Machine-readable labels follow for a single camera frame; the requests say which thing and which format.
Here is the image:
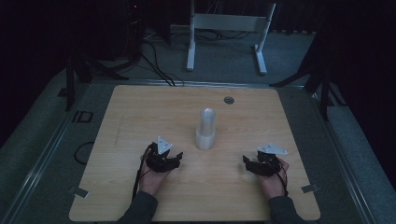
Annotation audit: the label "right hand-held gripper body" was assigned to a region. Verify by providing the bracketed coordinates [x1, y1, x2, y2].
[252, 142, 290, 178]

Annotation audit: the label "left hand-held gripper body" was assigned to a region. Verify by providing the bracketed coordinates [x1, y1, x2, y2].
[145, 135, 179, 174]

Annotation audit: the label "person's right hand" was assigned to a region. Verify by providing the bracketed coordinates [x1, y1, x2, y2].
[257, 158, 290, 200]

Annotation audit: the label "person's left hand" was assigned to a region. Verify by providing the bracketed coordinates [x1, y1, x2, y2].
[137, 154, 173, 198]

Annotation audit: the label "grey tape strip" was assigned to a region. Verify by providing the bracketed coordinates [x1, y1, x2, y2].
[68, 186, 90, 200]
[301, 183, 321, 194]

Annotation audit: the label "black tripod stand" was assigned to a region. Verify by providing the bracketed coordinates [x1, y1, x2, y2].
[268, 29, 347, 121]
[64, 46, 131, 112]

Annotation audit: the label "dark equipment rack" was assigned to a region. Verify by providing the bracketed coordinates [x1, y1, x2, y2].
[122, 0, 145, 62]

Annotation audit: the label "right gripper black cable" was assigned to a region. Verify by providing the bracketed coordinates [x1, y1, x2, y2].
[275, 161, 290, 198]

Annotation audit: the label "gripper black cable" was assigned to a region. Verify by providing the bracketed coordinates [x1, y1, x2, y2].
[132, 146, 154, 201]
[275, 161, 290, 198]

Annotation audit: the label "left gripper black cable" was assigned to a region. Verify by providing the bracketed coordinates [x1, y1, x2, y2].
[132, 146, 154, 201]

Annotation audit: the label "black floor cables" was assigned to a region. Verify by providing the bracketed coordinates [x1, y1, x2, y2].
[139, 29, 254, 88]

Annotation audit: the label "white metal stand frame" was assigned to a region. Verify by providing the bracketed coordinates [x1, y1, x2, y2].
[185, 0, 277, 77]

